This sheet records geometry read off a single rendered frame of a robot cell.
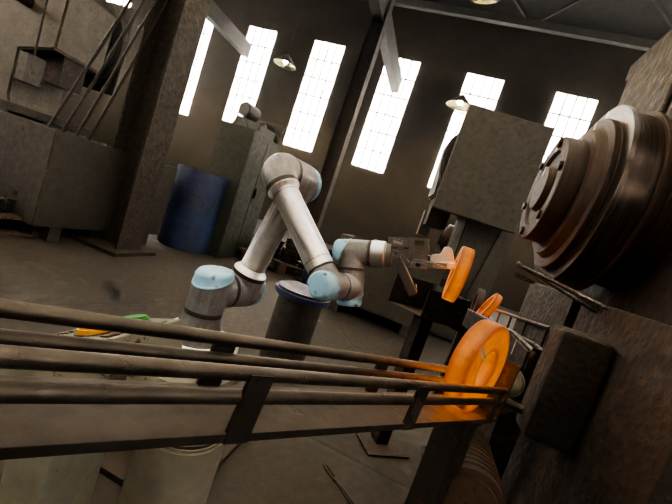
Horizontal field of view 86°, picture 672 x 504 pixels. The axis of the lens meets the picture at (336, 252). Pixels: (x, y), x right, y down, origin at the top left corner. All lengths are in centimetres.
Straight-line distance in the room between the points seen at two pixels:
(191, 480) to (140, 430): 30
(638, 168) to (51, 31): 558
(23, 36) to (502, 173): 548
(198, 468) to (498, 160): 358
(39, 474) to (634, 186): 111
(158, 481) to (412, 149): 1119
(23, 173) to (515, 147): 403
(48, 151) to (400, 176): 941
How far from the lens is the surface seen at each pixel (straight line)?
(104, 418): 31
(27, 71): 554
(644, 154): 99
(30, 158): 346
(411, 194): 1122
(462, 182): 372
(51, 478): 69
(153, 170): 354
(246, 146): 429
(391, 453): 175
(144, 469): 60
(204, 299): 115
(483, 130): 386
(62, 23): 572
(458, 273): 96
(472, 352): 61
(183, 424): 32
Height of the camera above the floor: 86
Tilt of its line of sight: 5 degrees down
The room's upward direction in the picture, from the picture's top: 19 degrees clockwise
